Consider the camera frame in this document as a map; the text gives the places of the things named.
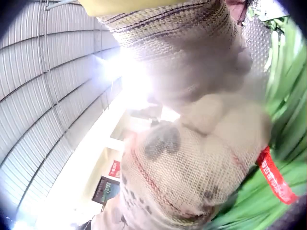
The person's left hand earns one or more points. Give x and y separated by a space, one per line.
177 172

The person's right hand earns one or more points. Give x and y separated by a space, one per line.
168 33

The person's right fingers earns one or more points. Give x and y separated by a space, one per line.
215 71

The person's left fingers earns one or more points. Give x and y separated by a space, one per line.
230 119

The bundle of green leaf stalks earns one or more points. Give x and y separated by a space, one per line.
275 103

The pile of green leaf stalks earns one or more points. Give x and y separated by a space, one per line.
275 33

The red printed tape strip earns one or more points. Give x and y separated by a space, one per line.
275 177

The red wall poster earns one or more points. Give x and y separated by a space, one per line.
115 169

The dark framed wall picture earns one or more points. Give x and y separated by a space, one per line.
105 190

